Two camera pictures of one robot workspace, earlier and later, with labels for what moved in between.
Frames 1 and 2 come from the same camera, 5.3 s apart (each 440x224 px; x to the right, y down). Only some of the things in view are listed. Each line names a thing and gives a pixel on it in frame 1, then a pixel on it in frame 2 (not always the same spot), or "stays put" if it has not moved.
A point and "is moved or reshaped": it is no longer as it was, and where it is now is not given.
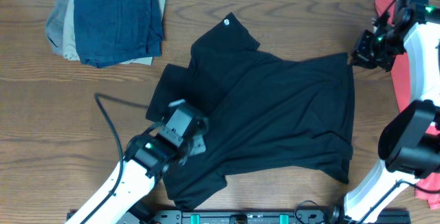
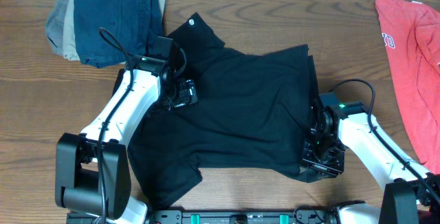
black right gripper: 361,56 -> 307,159
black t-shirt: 262,112 is moved or reshaped
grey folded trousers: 55,23 stays put
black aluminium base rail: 254,216 stays put
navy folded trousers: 117,19 stays put
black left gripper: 199,141 -> 188,93
